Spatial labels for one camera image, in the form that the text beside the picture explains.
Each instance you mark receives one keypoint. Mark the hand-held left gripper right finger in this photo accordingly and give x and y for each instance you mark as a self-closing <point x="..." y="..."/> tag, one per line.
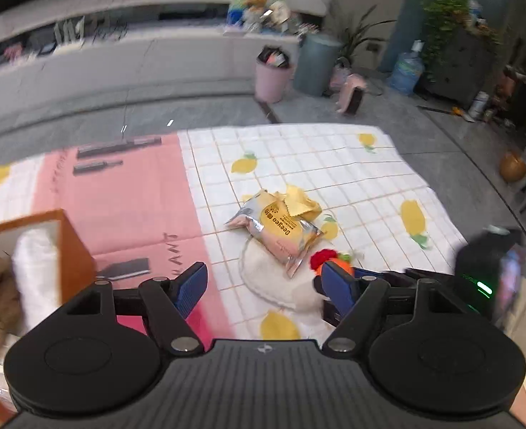
<point x="337" y="288"/>

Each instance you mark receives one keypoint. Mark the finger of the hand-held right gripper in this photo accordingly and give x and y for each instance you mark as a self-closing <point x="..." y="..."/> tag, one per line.
<point x="332" y="313"/>
<point x="379" y="273"/>

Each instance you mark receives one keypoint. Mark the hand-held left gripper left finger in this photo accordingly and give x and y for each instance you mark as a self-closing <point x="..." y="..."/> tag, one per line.
<point x="190" y="288"/>

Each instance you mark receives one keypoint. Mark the red orange plush toy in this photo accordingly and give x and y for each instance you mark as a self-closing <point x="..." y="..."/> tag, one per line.
<point x="323" y="259"/>

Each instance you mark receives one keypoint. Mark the silver orange snack packet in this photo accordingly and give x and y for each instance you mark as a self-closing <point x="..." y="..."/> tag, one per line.
<point x="281" y="232"/>

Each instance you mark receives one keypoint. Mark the orange cardboard box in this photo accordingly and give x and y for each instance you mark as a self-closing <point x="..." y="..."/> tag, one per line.
<point x="73" y="254"/>

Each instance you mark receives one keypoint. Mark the white fluffy cloth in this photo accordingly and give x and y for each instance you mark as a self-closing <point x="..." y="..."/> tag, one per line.
<point x="37" y="277"/>

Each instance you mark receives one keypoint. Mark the white round fluffy pad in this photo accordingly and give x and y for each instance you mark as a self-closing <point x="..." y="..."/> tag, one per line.
<point x="267" y="277"/>

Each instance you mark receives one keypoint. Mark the brown round pot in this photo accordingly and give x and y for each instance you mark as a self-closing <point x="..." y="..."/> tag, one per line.
<point x="513" y="167"/>

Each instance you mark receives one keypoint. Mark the pink printed sheet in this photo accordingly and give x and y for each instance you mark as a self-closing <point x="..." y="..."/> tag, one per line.
<point x="124" y="205"/>

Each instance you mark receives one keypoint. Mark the lemon print checked tablecloth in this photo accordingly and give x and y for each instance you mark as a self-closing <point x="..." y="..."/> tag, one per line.
<point x="334" y="174"/>

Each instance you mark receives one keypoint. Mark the white small container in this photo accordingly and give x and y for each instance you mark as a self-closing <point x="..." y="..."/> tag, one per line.
<point x="477" y="105"/>

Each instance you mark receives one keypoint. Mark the pink space heater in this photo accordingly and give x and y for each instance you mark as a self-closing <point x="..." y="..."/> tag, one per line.
<point x="351" y="96"/>

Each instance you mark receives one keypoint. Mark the dark cabinet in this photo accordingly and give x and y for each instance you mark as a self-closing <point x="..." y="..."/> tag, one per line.
<point x="462" y="71"/>

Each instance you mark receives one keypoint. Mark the pink small bag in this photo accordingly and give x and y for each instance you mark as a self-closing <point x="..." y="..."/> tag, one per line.
<point x="338" y="78"/>

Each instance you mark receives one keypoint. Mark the blue water jug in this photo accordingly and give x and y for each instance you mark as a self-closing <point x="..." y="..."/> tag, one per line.
<point x="405" y="73"/>

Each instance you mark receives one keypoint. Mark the grey pedal trash can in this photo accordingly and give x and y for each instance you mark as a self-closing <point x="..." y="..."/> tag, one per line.
<point x="316" y="67"/>

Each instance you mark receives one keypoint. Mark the pink waste bin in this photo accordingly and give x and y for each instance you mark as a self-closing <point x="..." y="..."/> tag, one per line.
<point x="273" y="81"/>

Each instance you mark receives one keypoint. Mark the white marble console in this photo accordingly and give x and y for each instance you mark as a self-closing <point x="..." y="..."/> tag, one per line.
<point x="155" y="62"/>

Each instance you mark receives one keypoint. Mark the long leaf potted plant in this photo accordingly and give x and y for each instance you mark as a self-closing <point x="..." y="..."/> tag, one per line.
<point x="357" y="38"/>

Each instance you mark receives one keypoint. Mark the green ivy plant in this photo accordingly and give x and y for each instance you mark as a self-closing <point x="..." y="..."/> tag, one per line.
<point x="442" y="13"/>

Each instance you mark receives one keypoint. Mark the white router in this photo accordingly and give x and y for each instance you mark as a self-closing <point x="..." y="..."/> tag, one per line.
<point x="68" y="33"/>

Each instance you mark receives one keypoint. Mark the colourful picture board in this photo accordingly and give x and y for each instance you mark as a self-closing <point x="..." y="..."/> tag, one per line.
<point x="236" y="9"/>

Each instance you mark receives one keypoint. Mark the brown teddy bear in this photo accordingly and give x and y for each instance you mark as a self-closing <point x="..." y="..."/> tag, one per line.
<point x="255" y="6"/>

